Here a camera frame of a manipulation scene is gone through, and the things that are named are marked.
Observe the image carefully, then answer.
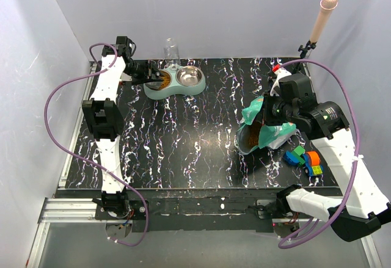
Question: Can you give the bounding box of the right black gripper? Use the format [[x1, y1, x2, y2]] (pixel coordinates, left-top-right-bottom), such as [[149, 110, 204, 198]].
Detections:
[[255, 90, 298, 126]]

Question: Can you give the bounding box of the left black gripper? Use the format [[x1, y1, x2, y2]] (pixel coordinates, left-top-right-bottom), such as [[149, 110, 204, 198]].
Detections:
[[124, 60, 166, 87]]

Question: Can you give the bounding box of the grey food scoop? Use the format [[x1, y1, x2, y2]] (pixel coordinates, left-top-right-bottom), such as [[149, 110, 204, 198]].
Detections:
[[131, 71, 171, 90]]

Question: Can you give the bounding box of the teal dog food bag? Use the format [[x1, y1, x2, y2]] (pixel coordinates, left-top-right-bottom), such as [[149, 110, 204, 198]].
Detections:
[[235, 96, 299, 155]]

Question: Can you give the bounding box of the teal double pet bowl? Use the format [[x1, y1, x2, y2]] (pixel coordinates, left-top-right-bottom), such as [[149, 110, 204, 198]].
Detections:
[[144, 66, 206, 100]]

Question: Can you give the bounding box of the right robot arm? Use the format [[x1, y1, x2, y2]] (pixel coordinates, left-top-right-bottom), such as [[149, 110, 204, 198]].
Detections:
[[262, 69, 390, 242]]

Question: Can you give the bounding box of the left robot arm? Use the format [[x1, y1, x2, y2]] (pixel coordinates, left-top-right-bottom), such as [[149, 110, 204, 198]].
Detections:
[[82, 36, 163, 219]]

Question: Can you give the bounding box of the brown pet food kibble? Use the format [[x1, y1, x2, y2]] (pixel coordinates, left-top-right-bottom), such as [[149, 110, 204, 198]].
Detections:
[[244, 122, 261, 148]]

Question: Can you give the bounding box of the clear water bottle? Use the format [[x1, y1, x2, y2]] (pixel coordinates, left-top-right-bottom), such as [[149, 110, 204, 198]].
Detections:
[[164, 38, 180, 70]]

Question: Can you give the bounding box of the green blue toy car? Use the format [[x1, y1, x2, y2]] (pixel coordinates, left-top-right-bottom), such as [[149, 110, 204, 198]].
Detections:
[[283, 145, 305, 167]]

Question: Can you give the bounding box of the orange blue toy car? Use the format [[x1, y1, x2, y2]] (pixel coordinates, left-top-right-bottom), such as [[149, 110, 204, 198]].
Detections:
[[302, 151, 323, 177]]

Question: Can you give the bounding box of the pink microphone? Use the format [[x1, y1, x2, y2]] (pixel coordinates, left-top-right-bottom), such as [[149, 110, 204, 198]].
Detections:
[[309, 0, 338, 43]]

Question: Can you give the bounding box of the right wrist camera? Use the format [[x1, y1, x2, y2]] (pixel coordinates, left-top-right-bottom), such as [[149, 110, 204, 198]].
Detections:
[[269, 65, 291, 96]]

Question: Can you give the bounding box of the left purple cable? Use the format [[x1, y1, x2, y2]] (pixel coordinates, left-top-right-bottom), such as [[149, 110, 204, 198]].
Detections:
[[43, 42, 150, 247]]

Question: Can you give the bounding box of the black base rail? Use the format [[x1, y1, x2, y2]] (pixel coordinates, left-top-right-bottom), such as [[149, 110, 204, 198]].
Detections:
[[94, 187, 349, 234]]

